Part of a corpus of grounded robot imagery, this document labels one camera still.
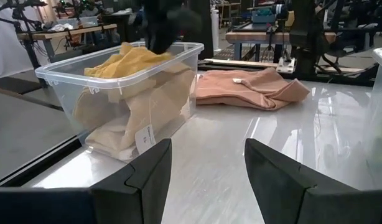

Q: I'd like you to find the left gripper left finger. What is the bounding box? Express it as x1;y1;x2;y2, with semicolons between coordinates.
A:
90;138;174;224

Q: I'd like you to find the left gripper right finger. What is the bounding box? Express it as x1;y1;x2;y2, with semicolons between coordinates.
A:
243;138;360;224

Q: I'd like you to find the large mustard yellow towel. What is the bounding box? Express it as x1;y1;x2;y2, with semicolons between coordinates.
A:
73;42;174;131

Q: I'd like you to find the peach towel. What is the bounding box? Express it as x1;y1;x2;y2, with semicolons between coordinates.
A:
84;67;195;162

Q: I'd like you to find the white table mat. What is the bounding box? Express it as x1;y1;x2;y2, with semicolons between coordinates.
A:
22;71;382;224

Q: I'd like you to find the wooden workbench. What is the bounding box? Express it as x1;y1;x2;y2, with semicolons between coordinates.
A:
16;23;119;63
225;30;337;62

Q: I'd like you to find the salmon pink towel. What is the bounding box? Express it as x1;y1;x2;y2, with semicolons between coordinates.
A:
195;67;312;112

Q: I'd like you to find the blue box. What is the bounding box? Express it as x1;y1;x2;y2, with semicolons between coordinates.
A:
251;7;274;24

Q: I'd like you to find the white mounting plate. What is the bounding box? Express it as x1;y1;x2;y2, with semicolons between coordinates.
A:
276;57;296;74

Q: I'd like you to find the clear plastic bin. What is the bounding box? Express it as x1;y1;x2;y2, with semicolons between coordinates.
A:
34;41;205;163
366;47;382;190

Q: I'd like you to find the white sheet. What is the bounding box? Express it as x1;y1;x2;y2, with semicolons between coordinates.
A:
0;4;40;80

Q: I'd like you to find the white post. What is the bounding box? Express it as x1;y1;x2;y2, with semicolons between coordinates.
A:
210;5;222;53

